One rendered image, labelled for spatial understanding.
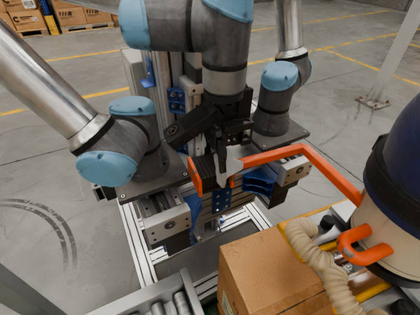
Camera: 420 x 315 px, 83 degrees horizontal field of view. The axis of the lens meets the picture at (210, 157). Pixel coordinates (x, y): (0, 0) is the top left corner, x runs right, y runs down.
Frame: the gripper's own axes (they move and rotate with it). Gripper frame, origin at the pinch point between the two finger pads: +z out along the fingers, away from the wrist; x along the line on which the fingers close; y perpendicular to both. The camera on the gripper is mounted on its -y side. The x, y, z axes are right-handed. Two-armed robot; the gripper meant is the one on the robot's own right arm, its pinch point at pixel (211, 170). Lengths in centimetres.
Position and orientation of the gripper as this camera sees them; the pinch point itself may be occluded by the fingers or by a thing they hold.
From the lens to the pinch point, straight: 54.8
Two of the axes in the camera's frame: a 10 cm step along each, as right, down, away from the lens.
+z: 0.0, 7.5, 6.7
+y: 9.3, -2.4, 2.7
